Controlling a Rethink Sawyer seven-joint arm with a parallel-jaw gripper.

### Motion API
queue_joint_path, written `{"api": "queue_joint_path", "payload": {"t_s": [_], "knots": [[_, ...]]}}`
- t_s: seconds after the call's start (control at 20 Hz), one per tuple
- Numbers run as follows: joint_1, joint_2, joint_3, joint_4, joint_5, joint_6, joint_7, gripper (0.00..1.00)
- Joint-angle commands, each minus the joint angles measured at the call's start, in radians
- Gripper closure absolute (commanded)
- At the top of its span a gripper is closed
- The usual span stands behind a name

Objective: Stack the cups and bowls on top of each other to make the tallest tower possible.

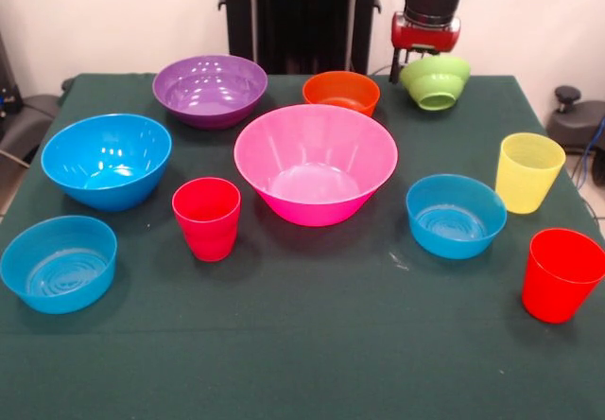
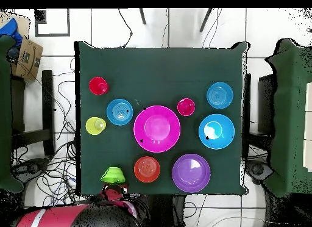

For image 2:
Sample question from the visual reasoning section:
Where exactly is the blue cloth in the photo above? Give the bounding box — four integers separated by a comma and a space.
0, 18, 23, 47

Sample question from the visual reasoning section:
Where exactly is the large blue bowl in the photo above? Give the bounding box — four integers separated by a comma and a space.
198, 113, 235, 150

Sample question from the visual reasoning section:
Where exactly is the white box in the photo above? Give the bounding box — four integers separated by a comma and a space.
302, 82, 312, 173

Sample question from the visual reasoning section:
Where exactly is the black chair frame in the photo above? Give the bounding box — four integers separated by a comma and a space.
10, 70, 55, 157

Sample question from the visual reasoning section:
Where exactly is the green cloth on side table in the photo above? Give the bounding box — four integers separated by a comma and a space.
0, 35, 24, 193
265, 38, 312, 198

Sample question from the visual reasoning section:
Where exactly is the cardboard box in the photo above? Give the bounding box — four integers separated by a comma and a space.
0, 11, 44, 81

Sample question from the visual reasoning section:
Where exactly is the black monitor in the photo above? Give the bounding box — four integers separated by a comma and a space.
257, 74, 277, 135

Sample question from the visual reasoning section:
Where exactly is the dark grey stand base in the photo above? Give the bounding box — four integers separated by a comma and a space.
246, 159, 274, 185
10, 157, 51, 182

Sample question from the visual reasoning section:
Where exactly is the red cup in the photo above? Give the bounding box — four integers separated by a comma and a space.
88, 76, 110, 96

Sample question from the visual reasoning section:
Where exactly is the tangle of floor cables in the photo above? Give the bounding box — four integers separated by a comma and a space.
12, 58, 105, 213

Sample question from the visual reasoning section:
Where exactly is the crimson cup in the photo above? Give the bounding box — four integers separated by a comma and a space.
177, 98, 196, 117

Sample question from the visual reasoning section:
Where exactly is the dark green tablecloth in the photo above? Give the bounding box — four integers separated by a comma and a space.
74, 40, 250, 196

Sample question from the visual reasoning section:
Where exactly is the orange bowl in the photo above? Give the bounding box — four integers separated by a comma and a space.
133, 156, 161, 183

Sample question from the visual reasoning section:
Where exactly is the small blue bowl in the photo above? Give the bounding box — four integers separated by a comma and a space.
106, 98, 134, 126
206, 82, 234, 110

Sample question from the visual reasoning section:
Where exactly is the black hanging cable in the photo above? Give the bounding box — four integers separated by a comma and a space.
118, 8, 133, 48

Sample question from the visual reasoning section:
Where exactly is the purple bowl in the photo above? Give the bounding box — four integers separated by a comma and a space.
172, 153, 211, 193

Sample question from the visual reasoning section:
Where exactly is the yellow cup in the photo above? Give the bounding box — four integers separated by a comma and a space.
85, 117, 107, 135

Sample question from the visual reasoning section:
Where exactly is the green bowl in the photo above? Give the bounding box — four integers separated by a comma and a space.
100, 167, 126, 184

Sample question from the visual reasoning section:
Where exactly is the large pink bowl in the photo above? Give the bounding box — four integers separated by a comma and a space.
133, 105, 182, 153

